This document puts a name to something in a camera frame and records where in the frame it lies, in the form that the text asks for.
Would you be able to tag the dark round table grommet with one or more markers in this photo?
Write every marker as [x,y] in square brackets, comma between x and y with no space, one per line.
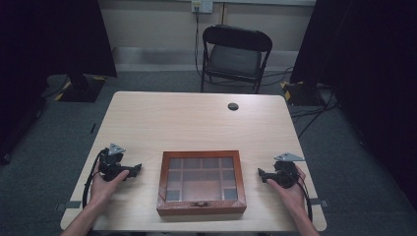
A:
[233,106]

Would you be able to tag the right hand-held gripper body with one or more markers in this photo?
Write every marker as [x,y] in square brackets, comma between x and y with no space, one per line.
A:
[285,173]

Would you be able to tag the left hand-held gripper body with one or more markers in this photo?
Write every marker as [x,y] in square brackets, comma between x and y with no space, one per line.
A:
[111,164]

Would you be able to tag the wooden box with glass lid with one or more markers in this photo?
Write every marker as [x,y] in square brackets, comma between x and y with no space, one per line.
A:
[201,183]

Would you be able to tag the grey tape strip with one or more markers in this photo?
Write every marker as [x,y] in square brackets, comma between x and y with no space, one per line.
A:
[319,202]
[69,205]

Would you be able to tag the black stand base striped tape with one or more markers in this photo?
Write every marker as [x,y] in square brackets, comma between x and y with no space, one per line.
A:
[82,90]
[301,93]

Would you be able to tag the black curtain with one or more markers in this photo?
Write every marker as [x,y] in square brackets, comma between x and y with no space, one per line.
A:
[370,82]

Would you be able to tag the black folding chair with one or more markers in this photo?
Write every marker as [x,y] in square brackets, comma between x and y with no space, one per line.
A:
[234,59]

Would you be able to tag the person's left hand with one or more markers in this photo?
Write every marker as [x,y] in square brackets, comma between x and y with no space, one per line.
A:
[104,188]

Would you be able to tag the person's right hand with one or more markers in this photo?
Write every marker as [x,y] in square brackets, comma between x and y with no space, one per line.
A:
[290,196]

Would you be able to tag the white wall socket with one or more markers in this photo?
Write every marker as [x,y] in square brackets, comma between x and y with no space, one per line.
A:
[202,6]

